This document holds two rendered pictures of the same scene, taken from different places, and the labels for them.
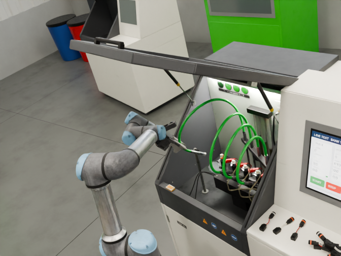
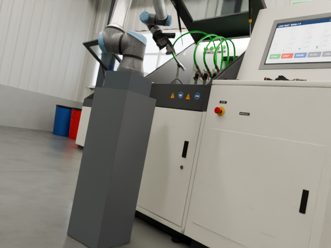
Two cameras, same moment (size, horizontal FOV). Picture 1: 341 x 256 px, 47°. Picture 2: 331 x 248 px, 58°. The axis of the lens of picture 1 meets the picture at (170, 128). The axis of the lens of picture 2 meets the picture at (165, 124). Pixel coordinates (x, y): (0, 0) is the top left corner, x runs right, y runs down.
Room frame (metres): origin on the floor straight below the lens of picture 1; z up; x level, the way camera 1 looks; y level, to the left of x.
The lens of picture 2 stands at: (-0.33, 0.30, 0.64)
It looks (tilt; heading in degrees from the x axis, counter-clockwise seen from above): 1 degrees up; 350
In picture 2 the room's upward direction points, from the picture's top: 11 degrees clockwise
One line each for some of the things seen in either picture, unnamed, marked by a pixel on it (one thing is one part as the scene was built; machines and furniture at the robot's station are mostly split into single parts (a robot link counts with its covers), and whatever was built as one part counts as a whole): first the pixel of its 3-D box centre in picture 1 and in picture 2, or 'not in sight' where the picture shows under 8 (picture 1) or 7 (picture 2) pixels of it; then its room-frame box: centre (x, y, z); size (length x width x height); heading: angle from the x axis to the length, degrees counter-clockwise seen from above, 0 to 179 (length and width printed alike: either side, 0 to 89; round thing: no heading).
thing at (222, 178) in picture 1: (244, 192); not in sight; (1.66, -0.30, 0.91); 0.34 x 0.10 x 0.15; 34
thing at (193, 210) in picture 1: (200, 214); (169, 96); (1.63, -0.04, 0.87); 0.62 x 0.04 x 0.16; 34
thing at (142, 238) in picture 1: (143, 247); (134, 45); (1.31, 0.26, 1.07); 0.13 x 0.12 x 0.14; 67
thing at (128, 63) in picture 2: not in sight; (131, 66); (1.31, 0.25, 0.95); 0.15 x 0.15 x 0.10
